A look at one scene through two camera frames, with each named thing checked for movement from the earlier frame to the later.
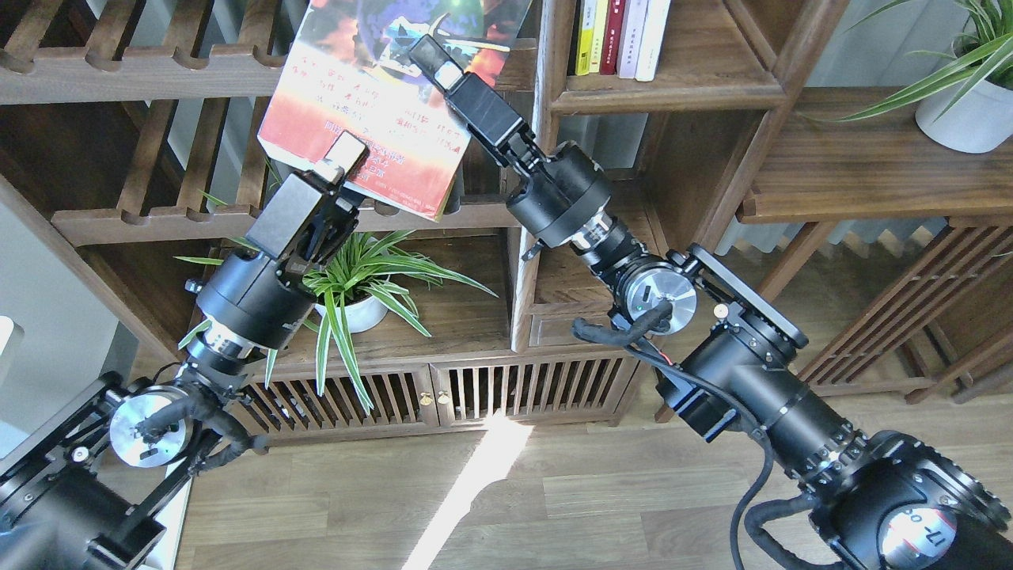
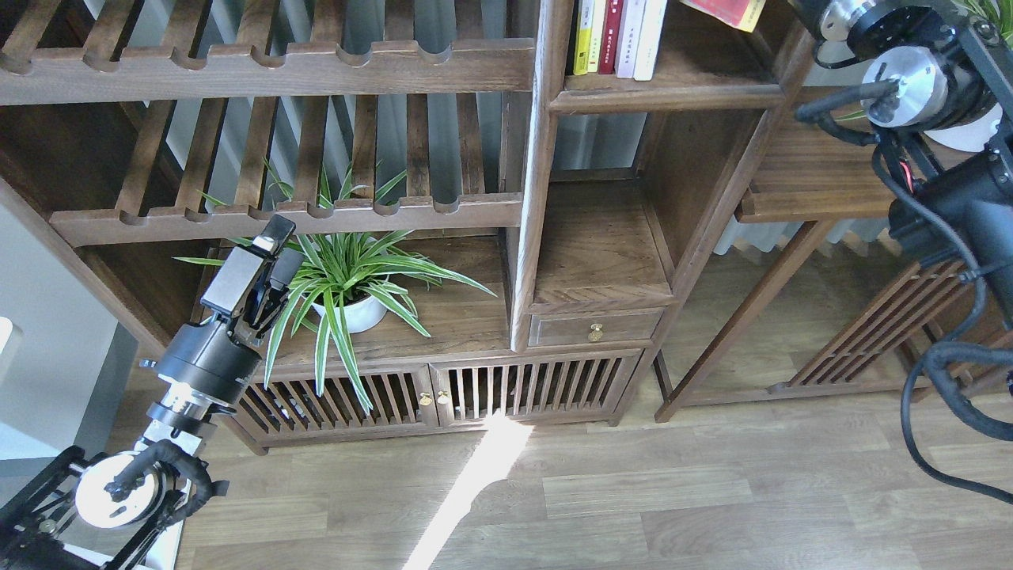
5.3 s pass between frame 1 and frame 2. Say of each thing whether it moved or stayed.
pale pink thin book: stayed
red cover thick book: moved
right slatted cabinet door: stayed
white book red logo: stayed
